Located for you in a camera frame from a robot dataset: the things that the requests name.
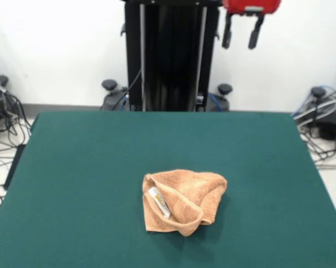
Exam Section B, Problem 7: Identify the blue floor cable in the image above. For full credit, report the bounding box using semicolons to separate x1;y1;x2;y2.
291;85;336;118

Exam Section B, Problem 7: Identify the black pedestal cable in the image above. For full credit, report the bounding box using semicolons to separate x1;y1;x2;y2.
111;68;144;112

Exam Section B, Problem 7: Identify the tan terry towel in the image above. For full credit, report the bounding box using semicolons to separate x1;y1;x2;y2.
141;168;228;238

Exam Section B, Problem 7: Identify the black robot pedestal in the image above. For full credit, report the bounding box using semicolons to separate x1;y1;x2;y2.
100;0;233;113

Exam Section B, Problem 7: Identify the blue pedestal cable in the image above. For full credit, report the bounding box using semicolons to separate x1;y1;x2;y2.
207;93;228;112

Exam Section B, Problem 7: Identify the dark green table cloth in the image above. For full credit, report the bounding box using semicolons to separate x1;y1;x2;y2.
0;111;336;268

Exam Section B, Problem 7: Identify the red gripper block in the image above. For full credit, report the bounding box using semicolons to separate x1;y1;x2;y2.
221;0;282;50

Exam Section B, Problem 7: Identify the grey floor stand base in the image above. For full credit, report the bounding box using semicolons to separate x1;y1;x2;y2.
293;85;336;141

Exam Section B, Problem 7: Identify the black floor cable tangle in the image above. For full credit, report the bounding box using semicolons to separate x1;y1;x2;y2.
0;92;32;227
298;130;336;171

